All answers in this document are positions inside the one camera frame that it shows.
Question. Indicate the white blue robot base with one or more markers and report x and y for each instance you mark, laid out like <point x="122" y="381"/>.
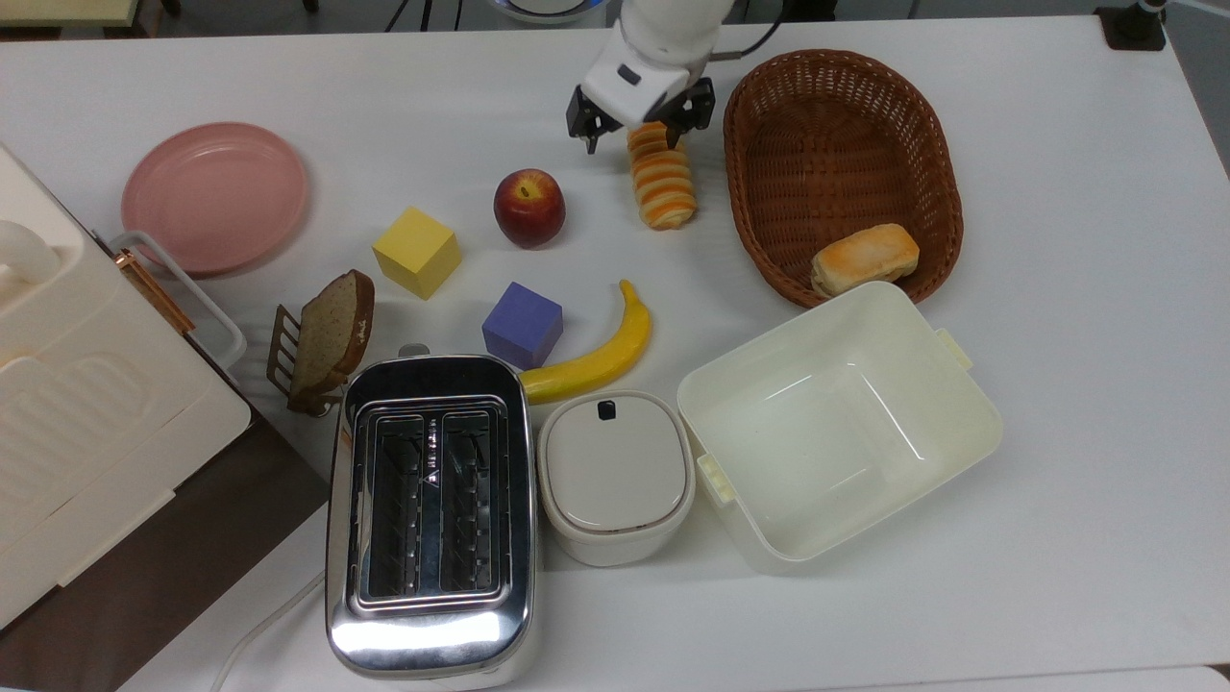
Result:
<point x="548" y="8"/>

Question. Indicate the golden bread roll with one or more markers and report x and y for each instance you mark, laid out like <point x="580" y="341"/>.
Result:
<point x="865" y="258"/>

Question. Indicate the brown wicker basket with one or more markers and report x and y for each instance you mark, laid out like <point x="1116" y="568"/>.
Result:
<point x="836" y="154"/>

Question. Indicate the white oven appliance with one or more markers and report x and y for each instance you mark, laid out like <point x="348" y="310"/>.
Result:
<point x="86" y="404"/>

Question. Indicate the small wooden toast rack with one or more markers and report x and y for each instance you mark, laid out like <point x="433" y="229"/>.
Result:
<point x="282" y="351"/>

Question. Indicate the chrome two-slot toaster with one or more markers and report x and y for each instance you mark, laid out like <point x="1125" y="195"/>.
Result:
<point x="432" y="519"/>

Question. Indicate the white lidded container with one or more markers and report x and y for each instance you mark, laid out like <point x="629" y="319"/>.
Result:
<point x="615" y="476"/>

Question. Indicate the purple cube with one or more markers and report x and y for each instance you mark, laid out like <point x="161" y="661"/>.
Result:
<point x="522" y="325"/>

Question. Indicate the yellow cube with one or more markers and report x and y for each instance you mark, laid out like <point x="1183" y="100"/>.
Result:
<point x="415" y="250"/>

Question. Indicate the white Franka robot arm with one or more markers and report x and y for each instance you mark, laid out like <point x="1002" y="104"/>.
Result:
<point x="673" y="27"/>

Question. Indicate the brown bread slice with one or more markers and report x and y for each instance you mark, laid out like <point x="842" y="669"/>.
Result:
<point x="332" y="336"/>

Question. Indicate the pale yellow side table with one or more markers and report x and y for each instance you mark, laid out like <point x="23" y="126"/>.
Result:
<point x="62" y="12"/>

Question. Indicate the orange striped bread loaf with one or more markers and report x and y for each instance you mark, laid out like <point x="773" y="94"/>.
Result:
<point x="663" y="183"/>

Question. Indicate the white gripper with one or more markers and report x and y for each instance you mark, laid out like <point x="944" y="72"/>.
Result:
<point x="639" y="88"/>

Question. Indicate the black tripod legs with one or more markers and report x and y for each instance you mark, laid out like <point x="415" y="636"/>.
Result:
<point x="396" y="12"/>

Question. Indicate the pink plate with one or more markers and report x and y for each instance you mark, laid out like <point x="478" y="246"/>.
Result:
<point x="213" y="197"/>

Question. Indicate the yellow banana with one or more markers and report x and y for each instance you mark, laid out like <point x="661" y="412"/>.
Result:
<point x="605" y="356"/>

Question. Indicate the red apple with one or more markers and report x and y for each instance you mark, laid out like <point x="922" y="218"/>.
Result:
<point x="528" y="208"/>

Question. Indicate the cream plastic tub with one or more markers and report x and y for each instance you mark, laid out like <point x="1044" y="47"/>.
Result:
<point x="836" y="428"/>

